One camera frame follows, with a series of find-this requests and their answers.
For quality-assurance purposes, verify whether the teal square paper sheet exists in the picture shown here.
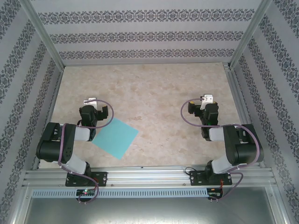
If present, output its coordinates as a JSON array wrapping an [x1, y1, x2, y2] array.
[[92, 118, 139, 160]]

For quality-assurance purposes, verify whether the grey sheet metal tray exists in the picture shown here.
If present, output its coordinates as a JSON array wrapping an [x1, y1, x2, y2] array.
[[10, 186, 289, 224]]

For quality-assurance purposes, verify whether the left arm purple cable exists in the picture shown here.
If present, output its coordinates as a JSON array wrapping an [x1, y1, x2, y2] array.
[[57, 99, 114, 205]]

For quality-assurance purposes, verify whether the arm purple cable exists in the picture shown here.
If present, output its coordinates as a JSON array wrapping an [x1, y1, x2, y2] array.
[[181, 98, 262, 203], [57, 99, 114, 205]]

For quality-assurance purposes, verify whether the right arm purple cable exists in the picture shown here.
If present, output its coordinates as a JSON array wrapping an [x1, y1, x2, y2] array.
[[181, 98, 262, 203]]

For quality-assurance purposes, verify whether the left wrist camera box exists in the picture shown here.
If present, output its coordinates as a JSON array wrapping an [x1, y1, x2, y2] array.
[[83, 97, 98, 108]]

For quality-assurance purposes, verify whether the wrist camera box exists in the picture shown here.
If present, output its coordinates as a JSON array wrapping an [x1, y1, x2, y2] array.
[[83, 97, 98, 108], [200, 94, 214, 110]]

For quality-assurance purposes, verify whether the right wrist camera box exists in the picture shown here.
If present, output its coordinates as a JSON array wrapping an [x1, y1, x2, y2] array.
[[200, 94, 214, 110]]

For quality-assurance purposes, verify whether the broad aluminium side rail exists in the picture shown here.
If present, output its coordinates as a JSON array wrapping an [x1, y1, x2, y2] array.
[[223, 62, 266, 168]]

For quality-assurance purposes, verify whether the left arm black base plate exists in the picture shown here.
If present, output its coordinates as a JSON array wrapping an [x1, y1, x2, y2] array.
[[65, 172, 108, 187]]

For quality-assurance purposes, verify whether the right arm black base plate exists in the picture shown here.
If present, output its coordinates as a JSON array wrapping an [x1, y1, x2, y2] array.
[[189, 170, 233, 186]]

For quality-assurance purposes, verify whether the wide aluminium mounting rail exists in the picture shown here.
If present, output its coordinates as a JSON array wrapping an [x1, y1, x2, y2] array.
[[22, 164, 278, 188]]

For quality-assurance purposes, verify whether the slotted grey cable duct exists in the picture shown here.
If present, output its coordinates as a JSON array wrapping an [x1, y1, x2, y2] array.
[[31, 188, 209, 199]]

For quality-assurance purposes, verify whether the aluminium frame post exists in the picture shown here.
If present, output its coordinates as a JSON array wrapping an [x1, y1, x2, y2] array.
[[20, 0, 65, 68], [229, 0, 273, 69]]

